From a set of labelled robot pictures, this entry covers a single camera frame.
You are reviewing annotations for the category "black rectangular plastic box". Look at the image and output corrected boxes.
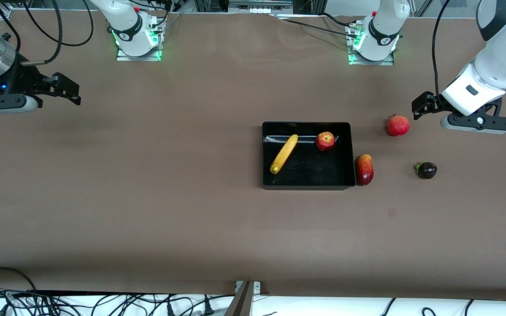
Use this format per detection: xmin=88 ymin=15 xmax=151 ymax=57
xmin=262 ymin=122 xmax=357 ymax=190

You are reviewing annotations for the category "red yellow apple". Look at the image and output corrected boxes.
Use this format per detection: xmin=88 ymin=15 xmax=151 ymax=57
xmin=316 ymin=131 xmax=336 ymax=151

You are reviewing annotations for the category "red pomegranate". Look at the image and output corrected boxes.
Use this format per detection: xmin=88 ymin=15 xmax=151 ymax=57
xmin=387 ymin=114 xmax=411 ymax=137

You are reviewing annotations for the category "aluminium frame profile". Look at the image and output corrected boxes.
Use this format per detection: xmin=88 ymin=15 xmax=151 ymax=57
xmin=412 ymin=0 xmax=434 ymax=17

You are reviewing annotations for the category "dark purple mangosteen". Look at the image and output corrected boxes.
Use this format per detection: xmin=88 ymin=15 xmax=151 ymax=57
xmin=414 ymin=161 xmax=437 ymax=180

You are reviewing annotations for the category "black looped cable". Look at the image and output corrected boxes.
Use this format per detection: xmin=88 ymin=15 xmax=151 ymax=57
xmin=24 ymin=0 xmax=94 ymax=47

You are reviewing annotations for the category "small metal bracket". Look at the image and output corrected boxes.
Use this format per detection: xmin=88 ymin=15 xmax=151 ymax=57
xmin=235 ymin=281 xmax=261 ymax=294

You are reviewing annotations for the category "brown table cover mat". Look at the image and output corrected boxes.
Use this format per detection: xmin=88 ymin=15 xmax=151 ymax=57
xmin=0 ymin=10 xmax=506 ymax=302

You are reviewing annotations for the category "grey metal equipment box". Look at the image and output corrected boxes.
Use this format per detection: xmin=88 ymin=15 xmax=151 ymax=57
xmin=229 ymin=0 xmax=293 ymax=14

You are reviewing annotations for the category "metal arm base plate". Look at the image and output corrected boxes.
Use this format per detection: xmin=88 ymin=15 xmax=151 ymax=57
xmin=116 ymin=42 xmax=163 ymax=61
xmin=348 ymin=22 xmax=395 ymax=66

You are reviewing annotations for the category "grey metal post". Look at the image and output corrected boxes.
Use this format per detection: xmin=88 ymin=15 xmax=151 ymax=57
xmin=224 ymin=281 xmax=253 ymax=316

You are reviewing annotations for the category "yellow banana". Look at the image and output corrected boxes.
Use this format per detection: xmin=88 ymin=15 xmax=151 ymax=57
xmin=270 ymin=134 xmax=299 ymax=175

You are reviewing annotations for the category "black cable with metal plug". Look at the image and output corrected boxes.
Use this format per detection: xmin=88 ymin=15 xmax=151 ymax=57
xmin=19 ymin=0 xmax=63 ymax=66

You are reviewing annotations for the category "red mango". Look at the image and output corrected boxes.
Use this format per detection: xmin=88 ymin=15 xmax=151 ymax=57
xmin=355 ymin=154 xmax=374 ymax=187

